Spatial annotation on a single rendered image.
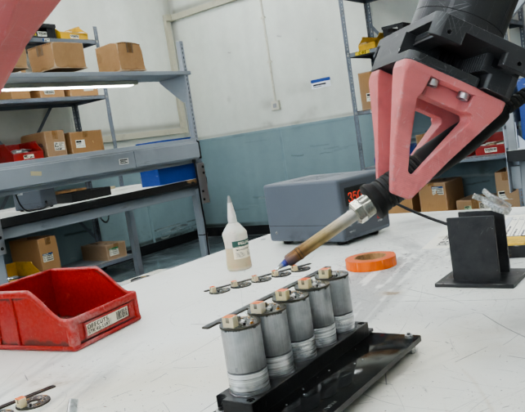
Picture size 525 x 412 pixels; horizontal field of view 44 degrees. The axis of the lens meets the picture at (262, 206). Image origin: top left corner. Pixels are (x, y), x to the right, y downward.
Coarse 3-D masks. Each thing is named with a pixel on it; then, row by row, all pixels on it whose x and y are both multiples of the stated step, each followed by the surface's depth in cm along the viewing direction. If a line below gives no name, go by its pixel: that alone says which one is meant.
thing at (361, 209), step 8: (360, 200) 40; (368, 200) 40; (352, 208) 40; (360, 208) 40; (368, 208) 40; (344, 216) 40; (352, 216) 40; (360, 216) 40; (368, 216) 41; (336, 224) 40; (344, 224) 40; (320, 232) 40; (328, 232) 40; (336, 232) 40; (312, 240) 40; (320, 240) 40; (296, 248) 40; (304, 248) 40; (312, 248) 40; (288, 256) 40; (296, 256) 40; (304, 256) 40
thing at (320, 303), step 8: (328, 288) 45; (312, 296) 44; (320, 296) 44; (328, 296) 45; (312, 304) 44; (320, 304) 44; (328, 304) 45; (312, 312) 45; (320, 312) 45; (328, 312) 45; (312, 320) 45; (320, 320) 45; (328, 320) 45; (320, 328) 45; (328, 328) 45; (320, 336) 45; (328, 336) 45; (336, 336) 46; (320, 344) 45; (328, 344) 45
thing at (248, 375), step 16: (224, 336) 38; (240, 336) 38; (256, 336) 38; (224, 352) 39; (240, 352) 38; (256, 352) 38; (240, 368) 38; (256, 368) 38; (240, 384) 38; (256, 384) 38
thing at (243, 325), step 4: (240, 316) 40; (244, 316) 40; (248, 316) 39; (252, 316) 40; (256, 316) 40; (248, 320) 39; (252, 320) 39; (256, 320) 39; (260, 320) 39; (220, 324) 39; (240, 324) 38; (244, 324) 38; (248, 324) 38; (252, 324) 38; (256, 324) 38; (220, 328) 38; (224, 328) 38; (228, 328) 38; (236, 328) 38; (240, 328) 38; (244, 328) 38; (248, 328) 38
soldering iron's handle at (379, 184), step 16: (512, 96) 42; (448, 128) 41; (496, 128) 41; (432, 144) 41; (480, 144) 41; (416, 160) 40; (384, 176) 40; (368, 192) 40; (384, 192) 40; (384, 208) 40
